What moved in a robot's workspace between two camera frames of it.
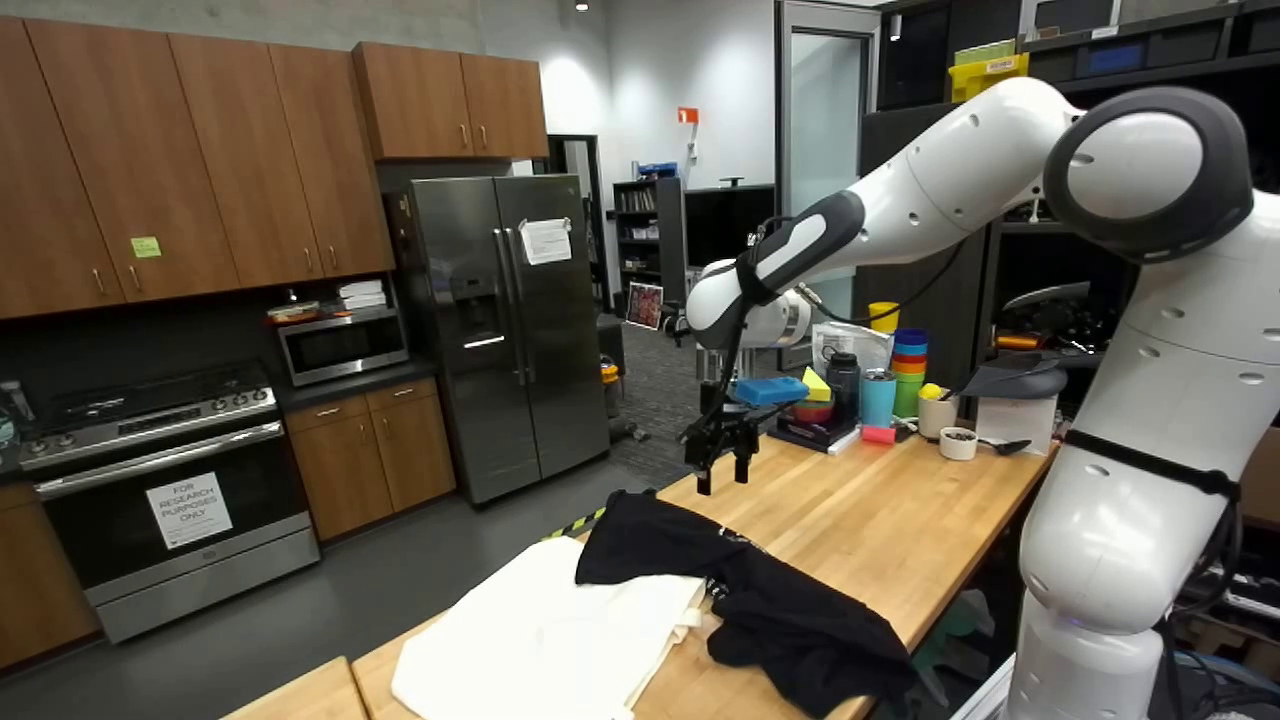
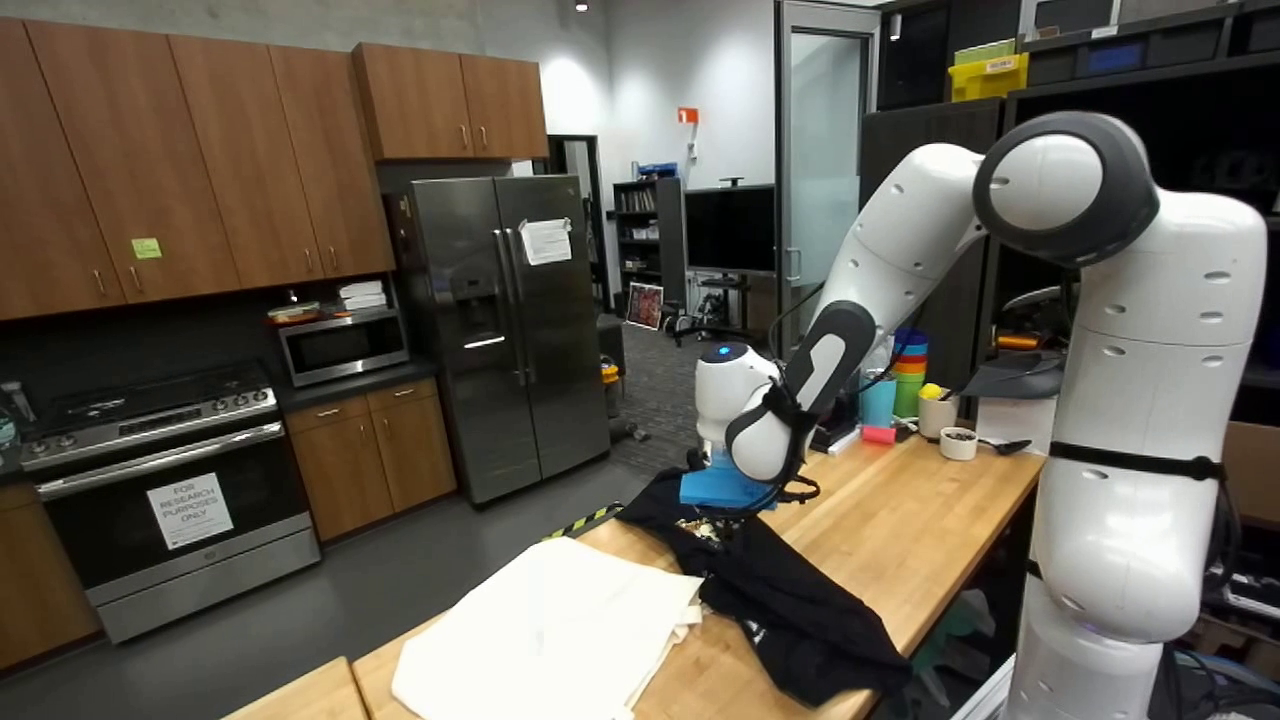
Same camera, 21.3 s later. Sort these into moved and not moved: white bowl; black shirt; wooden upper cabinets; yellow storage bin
Moved: black shirt
Not moved: wooden upper cabinets; yellow storage bin; white bowl
